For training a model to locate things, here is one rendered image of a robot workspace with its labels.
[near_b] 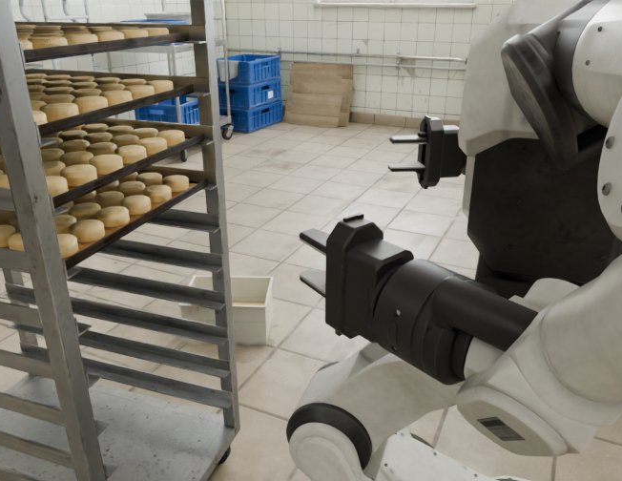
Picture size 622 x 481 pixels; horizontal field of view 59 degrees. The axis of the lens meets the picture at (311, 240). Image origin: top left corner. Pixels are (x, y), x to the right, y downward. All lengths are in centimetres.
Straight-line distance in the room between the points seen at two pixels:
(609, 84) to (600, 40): 4
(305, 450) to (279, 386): 88
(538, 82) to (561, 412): 23
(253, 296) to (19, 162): 148
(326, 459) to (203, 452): 53
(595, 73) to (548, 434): 21
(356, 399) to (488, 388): 53
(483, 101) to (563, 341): 34
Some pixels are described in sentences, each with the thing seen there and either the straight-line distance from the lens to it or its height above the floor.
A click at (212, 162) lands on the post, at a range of 111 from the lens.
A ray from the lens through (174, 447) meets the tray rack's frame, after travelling 142.
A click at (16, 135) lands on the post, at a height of 97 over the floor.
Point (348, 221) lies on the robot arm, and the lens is 52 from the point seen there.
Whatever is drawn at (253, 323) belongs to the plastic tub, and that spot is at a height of 9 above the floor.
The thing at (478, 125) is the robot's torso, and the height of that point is 99.
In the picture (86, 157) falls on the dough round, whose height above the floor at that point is 88.
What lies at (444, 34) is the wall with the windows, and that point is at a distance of 513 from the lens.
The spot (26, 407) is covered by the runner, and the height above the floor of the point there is 51.
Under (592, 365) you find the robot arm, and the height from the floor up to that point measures 95.
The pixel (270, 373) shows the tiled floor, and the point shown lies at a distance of 184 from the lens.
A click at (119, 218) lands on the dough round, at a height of 79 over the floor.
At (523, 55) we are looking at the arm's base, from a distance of 46.
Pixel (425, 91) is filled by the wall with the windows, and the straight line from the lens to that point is 521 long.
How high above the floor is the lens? 111
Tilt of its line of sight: 24 degrees down
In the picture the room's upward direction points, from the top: straight up
